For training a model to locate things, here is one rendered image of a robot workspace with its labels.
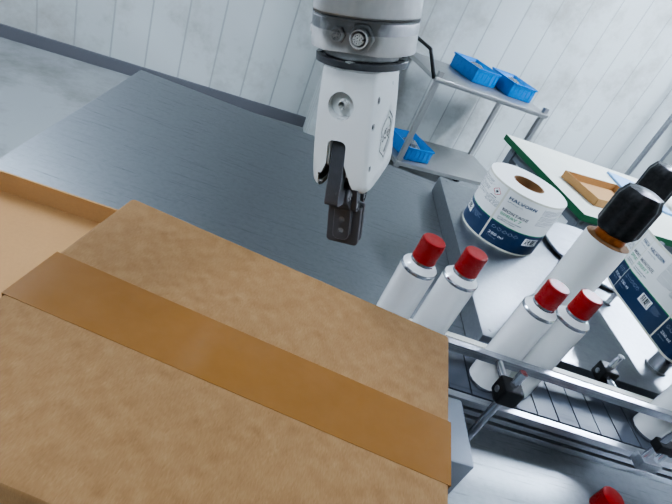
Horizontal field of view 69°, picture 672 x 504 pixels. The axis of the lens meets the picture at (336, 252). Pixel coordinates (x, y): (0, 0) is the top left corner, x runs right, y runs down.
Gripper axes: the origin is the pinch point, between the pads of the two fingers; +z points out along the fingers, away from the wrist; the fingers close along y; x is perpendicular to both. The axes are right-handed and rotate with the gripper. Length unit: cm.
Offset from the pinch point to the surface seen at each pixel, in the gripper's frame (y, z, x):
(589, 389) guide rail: 20.0, 29.6, -34.2
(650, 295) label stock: 61, 35, -52
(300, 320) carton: -13.6, 1.6, -0.9
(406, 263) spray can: 14.6, 12.4, -5.0
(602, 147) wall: 424, 110, -109
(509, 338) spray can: 18.6, 23.2, -21.1
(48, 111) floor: 159, 66, 213
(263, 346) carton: -17.8, 1.1, 0.2
